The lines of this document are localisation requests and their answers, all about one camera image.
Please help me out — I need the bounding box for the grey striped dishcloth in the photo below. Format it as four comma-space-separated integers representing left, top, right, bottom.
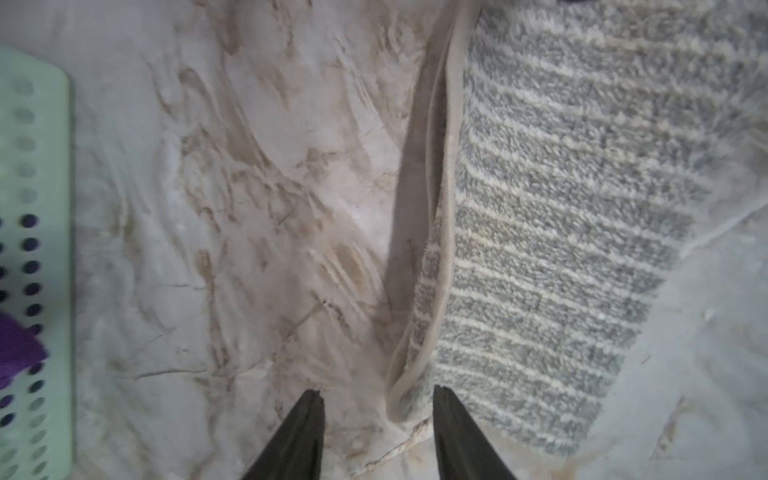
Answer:
385, 1, 767, 457

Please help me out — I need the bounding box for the purple cloth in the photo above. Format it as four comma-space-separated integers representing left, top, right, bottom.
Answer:
0, 311, 48, 389

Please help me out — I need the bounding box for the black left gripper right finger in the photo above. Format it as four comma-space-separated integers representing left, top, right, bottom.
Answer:
433, 385, 517, 480

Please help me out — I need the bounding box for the mint green plastic basket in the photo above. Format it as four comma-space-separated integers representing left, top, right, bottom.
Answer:
1, 47, 74, 479

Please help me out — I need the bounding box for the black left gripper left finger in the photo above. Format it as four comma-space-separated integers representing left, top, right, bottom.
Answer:
242, 389, 325, 480

